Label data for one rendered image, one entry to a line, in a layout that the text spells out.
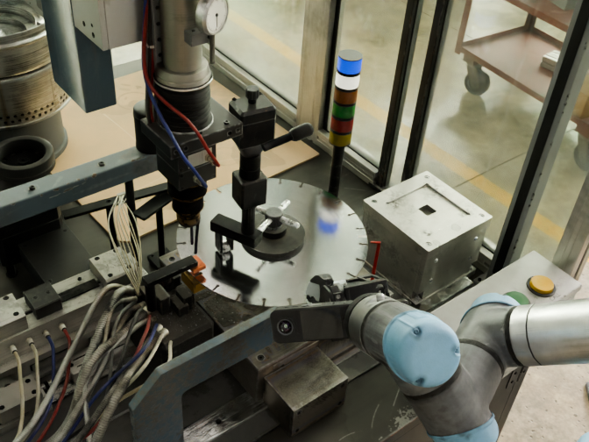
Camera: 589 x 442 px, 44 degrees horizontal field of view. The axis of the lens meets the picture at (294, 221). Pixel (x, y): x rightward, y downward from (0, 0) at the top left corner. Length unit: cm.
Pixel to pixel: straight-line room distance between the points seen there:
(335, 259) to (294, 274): 8
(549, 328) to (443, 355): 15
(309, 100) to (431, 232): 57
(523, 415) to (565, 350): 144
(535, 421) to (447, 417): 148
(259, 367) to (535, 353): 47
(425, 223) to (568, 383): 116
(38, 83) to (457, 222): 91
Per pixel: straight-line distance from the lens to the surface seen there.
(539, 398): 239
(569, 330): 89
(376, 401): 130
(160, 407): 105
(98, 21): 93
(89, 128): 190
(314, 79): 178
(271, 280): 118
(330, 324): 95
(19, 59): 159
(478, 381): 89
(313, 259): 122
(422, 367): 80
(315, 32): 173
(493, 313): 95
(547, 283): 135
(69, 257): 143
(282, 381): 121
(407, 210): 144
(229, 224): 118
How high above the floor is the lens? 178
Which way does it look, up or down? 40 degrees down
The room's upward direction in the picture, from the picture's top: 5 degrees clockwise
